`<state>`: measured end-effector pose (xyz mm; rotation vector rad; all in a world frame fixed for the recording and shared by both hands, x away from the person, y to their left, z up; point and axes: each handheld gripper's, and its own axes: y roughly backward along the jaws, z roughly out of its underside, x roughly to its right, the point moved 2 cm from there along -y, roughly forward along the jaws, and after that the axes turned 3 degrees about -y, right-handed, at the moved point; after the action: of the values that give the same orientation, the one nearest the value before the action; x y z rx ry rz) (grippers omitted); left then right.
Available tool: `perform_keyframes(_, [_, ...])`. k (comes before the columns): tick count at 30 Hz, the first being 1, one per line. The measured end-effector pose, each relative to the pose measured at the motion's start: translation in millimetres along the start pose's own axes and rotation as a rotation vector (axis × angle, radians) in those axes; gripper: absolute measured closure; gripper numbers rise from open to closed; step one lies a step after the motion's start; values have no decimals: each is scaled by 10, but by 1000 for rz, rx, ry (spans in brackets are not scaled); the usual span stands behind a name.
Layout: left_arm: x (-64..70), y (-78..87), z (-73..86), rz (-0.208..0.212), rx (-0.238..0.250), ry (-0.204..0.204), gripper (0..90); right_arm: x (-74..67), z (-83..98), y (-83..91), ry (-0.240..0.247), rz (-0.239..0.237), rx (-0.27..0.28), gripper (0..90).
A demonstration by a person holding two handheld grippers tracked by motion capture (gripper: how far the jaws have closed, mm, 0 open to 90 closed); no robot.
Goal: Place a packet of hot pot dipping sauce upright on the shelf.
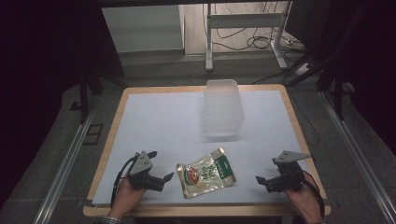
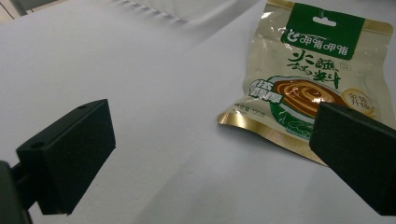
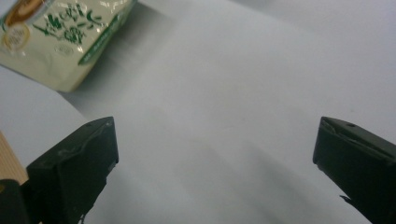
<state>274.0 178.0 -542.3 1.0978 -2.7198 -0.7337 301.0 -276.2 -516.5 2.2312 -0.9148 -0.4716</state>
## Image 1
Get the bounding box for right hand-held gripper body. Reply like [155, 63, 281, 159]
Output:
[265, 150, 312, 192]

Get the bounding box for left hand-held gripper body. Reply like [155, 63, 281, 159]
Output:
[127, 150, 165, 192]

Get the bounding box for gold and green snack packet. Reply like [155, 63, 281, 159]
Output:
[176, 147, 237, 200]

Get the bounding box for translucent plastic container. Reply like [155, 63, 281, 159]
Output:
[202, 78, 245, 140]

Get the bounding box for person's right hand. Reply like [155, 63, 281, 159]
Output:
[284, 172, 323, 223]

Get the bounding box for person's left hand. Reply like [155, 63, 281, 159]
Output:
[108, 177, 148, 218]

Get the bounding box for white table sheet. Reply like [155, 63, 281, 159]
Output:
[92, 90, 321, 206]

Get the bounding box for wooden table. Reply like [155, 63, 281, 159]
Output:
[82, 83, 332, 217]

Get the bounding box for black metal stand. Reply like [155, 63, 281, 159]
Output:
[283, 6, 359, 121]
[76, 69, 129, 125]

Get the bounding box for white power strip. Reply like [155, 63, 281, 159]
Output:
[292, 62, 313, 77]

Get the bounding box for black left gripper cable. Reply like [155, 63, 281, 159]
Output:
[110, 153, 139, 209]

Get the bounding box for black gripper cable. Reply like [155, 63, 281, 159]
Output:
[302, 177, 326, 216]
[110, 153, 139, 209]

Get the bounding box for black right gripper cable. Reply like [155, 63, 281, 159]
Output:
[302, 177, 326, 216]

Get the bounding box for aluminium floor rail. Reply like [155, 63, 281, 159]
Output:
[319, 91, 396, 223]
[33, 102, 98, 224]

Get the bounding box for black floor cables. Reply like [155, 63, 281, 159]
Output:
[214, 1, 304, 53]

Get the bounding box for white metal desk frame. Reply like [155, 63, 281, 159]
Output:
[205, 0, 293, 72]

